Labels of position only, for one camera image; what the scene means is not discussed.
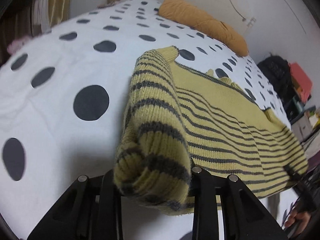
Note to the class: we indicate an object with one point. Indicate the white drawer cabinet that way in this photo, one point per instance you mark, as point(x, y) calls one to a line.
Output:
point(306, 123)

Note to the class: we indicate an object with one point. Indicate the orange red box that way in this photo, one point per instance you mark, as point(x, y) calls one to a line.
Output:
point(302, 83)

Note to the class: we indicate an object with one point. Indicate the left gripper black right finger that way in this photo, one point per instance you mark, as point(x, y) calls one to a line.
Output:
point(244, 216)

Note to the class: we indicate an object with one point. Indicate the black backpack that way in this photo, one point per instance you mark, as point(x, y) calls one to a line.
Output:
point(277, 71)

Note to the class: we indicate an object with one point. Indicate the pink cloth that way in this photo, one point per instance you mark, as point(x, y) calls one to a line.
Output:
point(17, 44)

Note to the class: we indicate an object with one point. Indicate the yellow grey-striped knit sweater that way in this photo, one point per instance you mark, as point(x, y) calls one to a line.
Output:
point(177, 117)

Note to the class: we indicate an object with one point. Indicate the mustard orange pillow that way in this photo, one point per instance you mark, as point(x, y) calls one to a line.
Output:
point(185, 13)

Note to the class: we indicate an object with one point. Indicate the white black-dotted bed cover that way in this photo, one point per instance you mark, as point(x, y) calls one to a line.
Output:
point(63, 96)

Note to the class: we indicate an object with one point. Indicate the right hand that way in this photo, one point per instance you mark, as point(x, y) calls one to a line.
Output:
point(303, 219)

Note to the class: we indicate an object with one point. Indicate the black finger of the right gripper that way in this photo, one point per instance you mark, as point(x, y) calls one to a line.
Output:
point(305, 202)

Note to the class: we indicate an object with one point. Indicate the white hanging garment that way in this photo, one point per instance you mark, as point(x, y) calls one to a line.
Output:
point(40, 17)

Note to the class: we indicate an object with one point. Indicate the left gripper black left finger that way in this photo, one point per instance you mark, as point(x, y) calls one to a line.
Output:
point(89, 209)

